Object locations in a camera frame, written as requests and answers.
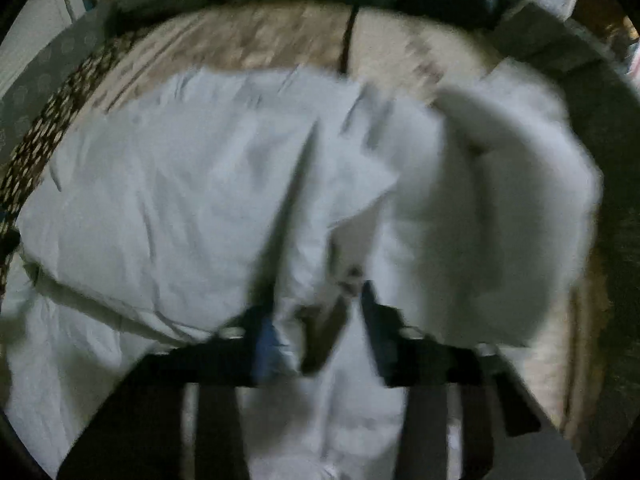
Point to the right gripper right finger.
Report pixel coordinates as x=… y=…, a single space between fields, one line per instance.
x=505 y=432

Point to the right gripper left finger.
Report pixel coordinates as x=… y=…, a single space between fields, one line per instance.
x=179 y=407

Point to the light grey padded jacket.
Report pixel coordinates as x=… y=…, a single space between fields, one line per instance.
x=161 y=222

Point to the patterned brown beige bedspread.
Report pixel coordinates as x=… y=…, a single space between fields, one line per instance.
x=392 y=50

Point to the white patterned cabinet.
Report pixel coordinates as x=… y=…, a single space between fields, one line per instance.
x=38 y=22

